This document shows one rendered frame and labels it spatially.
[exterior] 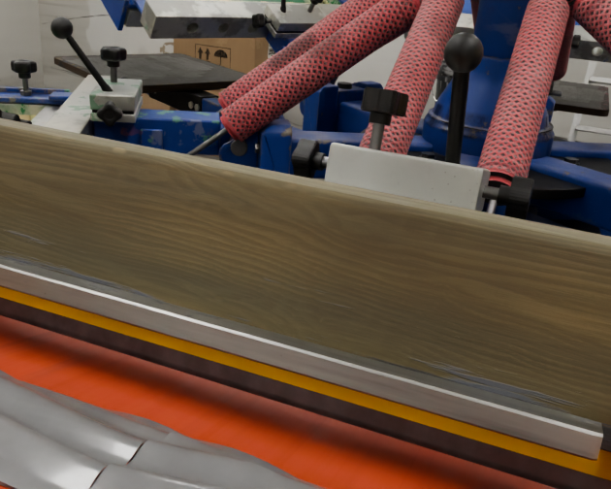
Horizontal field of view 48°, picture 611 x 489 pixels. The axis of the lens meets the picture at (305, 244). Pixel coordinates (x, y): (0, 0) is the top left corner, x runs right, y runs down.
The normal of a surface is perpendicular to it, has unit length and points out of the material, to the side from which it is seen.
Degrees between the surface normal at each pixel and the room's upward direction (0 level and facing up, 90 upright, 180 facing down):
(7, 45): 90
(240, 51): 90
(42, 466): 18
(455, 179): 75
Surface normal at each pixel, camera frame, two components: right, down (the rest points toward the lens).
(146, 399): 0.17, -0.97
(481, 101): -0.40, -0.15
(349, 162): -0.34, 0.09
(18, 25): 0.92, 0.21
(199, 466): 0.08, -0.74
